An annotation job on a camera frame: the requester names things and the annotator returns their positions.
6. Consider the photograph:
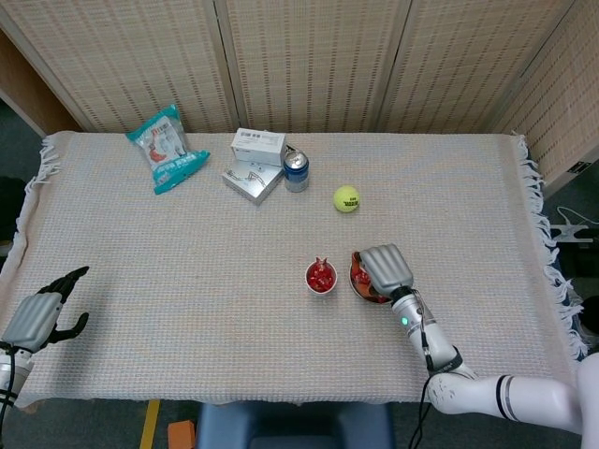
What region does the yellow floor tape strip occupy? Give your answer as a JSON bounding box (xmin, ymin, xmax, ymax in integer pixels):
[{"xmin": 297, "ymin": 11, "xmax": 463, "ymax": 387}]
[{"xmin": 139, "ymin": 399, "xmax": 161, "ymax": 449}]

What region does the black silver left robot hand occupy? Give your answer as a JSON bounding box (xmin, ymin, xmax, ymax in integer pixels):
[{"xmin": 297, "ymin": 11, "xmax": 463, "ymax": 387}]
[{"xmin": 0, "ymin": 266, "xmax": 90, "ymax": 355}]

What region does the white cardboard box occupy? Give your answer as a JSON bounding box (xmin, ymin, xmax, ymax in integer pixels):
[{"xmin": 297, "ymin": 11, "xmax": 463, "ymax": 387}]
[{"xmin": 228, "ymin": 127, "xmax": 287, "ymax": 167}]

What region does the teal snack bag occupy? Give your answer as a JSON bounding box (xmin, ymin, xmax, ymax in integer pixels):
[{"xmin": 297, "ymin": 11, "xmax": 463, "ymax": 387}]
[{"xmin": 124, "ymin": 103, "xmax": 212, "ymax": 196}]

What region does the bowl of red candies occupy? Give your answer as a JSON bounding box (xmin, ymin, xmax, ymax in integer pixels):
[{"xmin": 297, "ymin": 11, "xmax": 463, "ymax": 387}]
[{"xmin": 348, "ymin": 251, "xmax": 399, "ymax": 306}]

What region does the woven bamboo screen panel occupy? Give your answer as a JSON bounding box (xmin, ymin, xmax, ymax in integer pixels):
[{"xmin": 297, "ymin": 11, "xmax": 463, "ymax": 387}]
[
  {"xmin": 376, "ymin": 0, "xmax": 584, "ymax": 135},
  {"xmin": 214, "ymin": 0, "xmax": 416, "ymax": 135},
  {"xmin": 489, "ymin": 0, "xmax": 599, "ymax": 188},
  {"xmin": 0, "ymin": 0, "xmax": 235, "ymax": 137}
]

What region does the brown wooden panel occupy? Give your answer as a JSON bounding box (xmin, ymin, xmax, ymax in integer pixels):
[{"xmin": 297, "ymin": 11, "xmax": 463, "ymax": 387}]
[{"xmin": 0, "ymin": 27, "xmax": 83, "ymax": 139}]

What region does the orange block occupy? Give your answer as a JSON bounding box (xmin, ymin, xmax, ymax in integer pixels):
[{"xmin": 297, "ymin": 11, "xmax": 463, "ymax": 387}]
[{"xmin": 167, "ymin": 419, "xmax": 197, "ymax": 449}]

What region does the yellow tennis ball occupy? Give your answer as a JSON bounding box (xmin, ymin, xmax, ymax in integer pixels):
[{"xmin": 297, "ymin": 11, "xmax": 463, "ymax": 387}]
[{"xmin": 332, "ymin": 184, "xmax": 362, "ymax": 214}]

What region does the white metal bracket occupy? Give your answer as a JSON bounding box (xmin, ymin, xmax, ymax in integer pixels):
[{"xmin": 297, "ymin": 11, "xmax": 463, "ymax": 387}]
[{"xmin": 549, "ymin": 223, "xmax": 594, "ymax": 243}]

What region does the blue drink can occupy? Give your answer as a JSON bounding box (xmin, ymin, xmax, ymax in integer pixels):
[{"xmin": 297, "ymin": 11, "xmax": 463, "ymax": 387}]
[{"xmin": 283, "ymin": 150, "xmax": 311, "ymax": 194}]

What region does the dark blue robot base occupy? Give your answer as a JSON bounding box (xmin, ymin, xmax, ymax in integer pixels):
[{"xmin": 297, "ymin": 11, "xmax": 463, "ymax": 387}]
[{"xmin": 195, "ymin": 400, "xmax": 395, "ymax": 449}]

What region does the white paper cup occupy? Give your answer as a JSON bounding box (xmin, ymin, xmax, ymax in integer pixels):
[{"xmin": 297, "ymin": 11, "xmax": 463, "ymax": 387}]
[{"xmin": 304, "ymin": 259, "xmax": 339, "ymax": 297}]

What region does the beige woven fringed tablecloth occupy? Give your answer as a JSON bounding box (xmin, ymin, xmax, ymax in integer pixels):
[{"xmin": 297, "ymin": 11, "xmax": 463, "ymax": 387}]
[{"xmin": 0, "ymin": 130, "xmax": 592, "ymax": 408}]

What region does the silver orange-tipped right robot hand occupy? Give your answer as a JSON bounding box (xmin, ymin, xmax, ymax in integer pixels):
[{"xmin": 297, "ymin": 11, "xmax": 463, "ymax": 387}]
[{"xmin": 358, "ymin": 242, "xmax": 416, "ymax": 305}]

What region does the grey flat box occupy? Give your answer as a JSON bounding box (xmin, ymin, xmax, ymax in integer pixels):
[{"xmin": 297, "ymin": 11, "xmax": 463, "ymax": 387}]
[{"xmin": 221, "ymin": 157, "xmax": 285, "ymax": 207}]

